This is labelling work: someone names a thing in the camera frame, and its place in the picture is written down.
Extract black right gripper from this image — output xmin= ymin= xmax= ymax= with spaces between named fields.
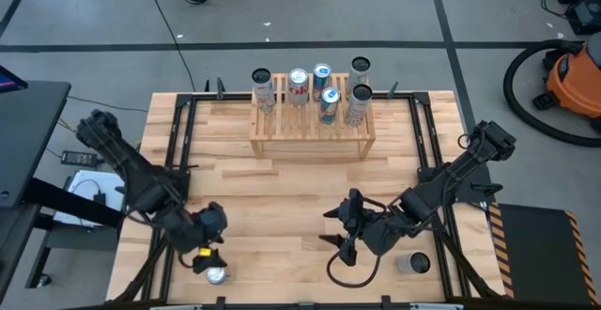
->
xmin=318 ymin=188 xmax=377 ymax=267

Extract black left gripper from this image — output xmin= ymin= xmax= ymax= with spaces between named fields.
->
xmin=187 ymin=200 xmax=230 ymax=275

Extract silver Diet Coke can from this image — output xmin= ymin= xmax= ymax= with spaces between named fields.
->
xmin=286 ymin=68 xmax=311 ymax=108
xmin=205 ymin=266 xmax=231 ymax=287

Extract white Celsius can black lid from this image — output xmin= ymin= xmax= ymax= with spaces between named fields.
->
xmin=345 ymin=55 xmax=372 ymax=101
xmin=251 ymin=67 xmax=277 ymax=114
xmin=394 ymin=251 xmax=432 ymax=276

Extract Celsius can pineapple print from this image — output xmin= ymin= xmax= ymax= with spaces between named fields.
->
xmin=346 ymin=84 xmax=376 ymax=129

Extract teal silver Red Bull can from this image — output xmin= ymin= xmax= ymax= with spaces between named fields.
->
xmin=318 ymin=86 xmax=342 ymax=126
xmin=312 ymin=62 xmax=333 ymax=102

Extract wooden slatted shelf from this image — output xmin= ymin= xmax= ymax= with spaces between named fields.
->
xmin=248 ymin=72 xmax=377 ymax=161

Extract white aluminium strip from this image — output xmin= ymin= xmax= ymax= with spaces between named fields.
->
xmin=149 ymin=303 xmax=204 ymax=310
xmin=410 ymin=302 xmax=465 ymax=310

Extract white flat box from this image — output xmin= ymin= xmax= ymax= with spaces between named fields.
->
xmin=53 ymin=168 xmax=131 ymax=228

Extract black power adapter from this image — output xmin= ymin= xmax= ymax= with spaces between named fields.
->
xmin=59 ymin=149 xmax=99 ymax=167

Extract black mat hazard stripes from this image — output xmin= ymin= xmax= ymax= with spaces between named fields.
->
xmin=487 ymin=201 xmax=601 ymax=306

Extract black desk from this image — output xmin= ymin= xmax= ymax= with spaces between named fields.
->
xmin=0 ymin=80 xmax=126 ymax=297

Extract orange shop vacuum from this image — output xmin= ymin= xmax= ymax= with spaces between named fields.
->
xmin=501 ymin=39 xmax=601 ymax=149
xmin=532 ymin=32 xmax=601 ymax=132

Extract black computer monitor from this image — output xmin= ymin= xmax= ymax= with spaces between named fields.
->
xmin=0 ymin=64 xmax=29 ymax=94

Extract black equipment cases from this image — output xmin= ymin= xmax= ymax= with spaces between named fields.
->
xmin=539 ymin=0 xmax=601 ymax=37

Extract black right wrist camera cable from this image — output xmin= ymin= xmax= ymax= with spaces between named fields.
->
xmin=325 ymin=248 xmax=382 ymax=289

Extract black aluminium rig frame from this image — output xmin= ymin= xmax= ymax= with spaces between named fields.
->
xmin=60 ymin=91 xmax=601 ymax=310

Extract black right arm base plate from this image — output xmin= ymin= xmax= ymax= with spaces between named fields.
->
xmin=417 ymin=159 xmax=504 ymax=204

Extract long thin black cable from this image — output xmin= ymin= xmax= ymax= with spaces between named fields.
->
xmin=142 ymin=0 xmax=197 ymax=93

